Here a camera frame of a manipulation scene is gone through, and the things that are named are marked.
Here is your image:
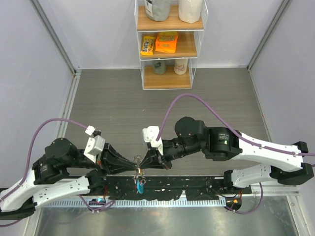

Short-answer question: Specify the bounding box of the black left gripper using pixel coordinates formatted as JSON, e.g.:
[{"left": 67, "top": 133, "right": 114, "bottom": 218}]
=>
[{"left": 65, "top": 142, "right": 138, "bottom": 178}]

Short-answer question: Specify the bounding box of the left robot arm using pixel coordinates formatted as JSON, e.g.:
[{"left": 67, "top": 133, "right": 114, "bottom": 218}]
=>
[{"left": 0, "top": 136, "right": 137, "bottom": 220}]

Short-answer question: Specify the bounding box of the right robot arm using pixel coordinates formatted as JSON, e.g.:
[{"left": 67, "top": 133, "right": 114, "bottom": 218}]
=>
[{"left": 140, "top": 117, "right": 315, "bottom": 194}]

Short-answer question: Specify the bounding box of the grey-green cup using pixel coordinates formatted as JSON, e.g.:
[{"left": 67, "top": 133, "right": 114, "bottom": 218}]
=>
[{"left": 152, "top": 60, "right": 166, "bottom": 75}]

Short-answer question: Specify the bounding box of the white cup pink print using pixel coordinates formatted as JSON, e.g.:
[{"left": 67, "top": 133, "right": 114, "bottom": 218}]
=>
[{"left": 174, "top": 59, "right": 188, "bottom": 75}]

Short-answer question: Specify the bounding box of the yellow candy box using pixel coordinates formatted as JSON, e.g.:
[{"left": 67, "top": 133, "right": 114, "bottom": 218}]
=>
[{"left": 140, "top": 36, "right": 156, "bottom": 56}]

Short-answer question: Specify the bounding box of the orange candy box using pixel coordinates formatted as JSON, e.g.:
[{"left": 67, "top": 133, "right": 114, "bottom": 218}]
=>
[{"left": 155, "top": 31, "right": 179, "bottom": 53}]

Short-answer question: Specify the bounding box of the grey bag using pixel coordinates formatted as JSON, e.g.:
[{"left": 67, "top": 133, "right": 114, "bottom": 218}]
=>
[{"left": 144, "top": 0, "right": 171, "bottom": 22}]

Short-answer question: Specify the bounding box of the white bag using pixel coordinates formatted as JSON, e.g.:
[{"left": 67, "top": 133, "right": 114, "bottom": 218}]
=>
[{"left": 178, "top": 0, "right": 203, "bottom": 24}]

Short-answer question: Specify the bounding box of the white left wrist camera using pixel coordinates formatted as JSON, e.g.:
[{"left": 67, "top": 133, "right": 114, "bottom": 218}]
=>
[{"left": 84, "top": 125, "right": 105, "bottom": 164}]

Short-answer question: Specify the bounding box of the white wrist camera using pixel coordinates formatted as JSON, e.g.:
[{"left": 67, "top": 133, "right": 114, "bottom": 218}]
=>
[
  {"left": 84, "top": 125, "right": 105, "bottom": 164},
  {"left": 142, "top": 126, "right": 163, "bottom": 155}
]

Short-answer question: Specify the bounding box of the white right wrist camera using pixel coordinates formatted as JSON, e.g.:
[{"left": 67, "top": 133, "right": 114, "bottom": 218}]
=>
[{"left": 142, "top": 126, "right": 163, "bottom": 155}]

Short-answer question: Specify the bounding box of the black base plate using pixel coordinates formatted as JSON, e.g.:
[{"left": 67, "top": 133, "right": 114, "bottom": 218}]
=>
[{"left": 87, "top": 176, "right": 252, "bottom": 201}]

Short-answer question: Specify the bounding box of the white slotted cable duct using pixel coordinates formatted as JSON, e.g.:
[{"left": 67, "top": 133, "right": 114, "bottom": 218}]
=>
[{"left": 45, "top": 197, "right": 226, "bottom": 208}]

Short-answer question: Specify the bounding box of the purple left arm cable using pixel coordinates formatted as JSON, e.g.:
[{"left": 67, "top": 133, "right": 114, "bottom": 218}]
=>
[{"left": 0, "top": 118, "right": 116, "bottom": 227}]

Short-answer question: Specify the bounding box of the white wire wooden shelf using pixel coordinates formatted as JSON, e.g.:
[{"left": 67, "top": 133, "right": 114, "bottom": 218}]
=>
[{"left": 134, "top": 0, "right": 209, "bottom": 90}]

